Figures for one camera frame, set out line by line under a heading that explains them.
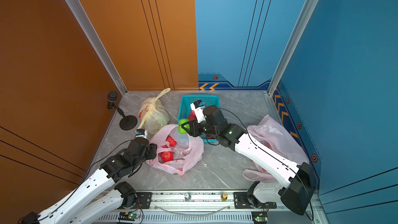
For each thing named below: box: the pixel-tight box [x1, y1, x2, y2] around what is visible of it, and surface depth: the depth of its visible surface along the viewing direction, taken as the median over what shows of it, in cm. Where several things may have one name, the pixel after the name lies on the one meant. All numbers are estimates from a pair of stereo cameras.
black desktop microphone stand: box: [106, 90, 138, 131], surface depth 101 cm
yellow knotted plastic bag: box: [137, 88, 171, 135], surface depth 95 cm
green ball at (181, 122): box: [177, 118, 191, 135], surface depth 70 cm
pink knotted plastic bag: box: [146, 123, 205, 176], surface depth 80 cm
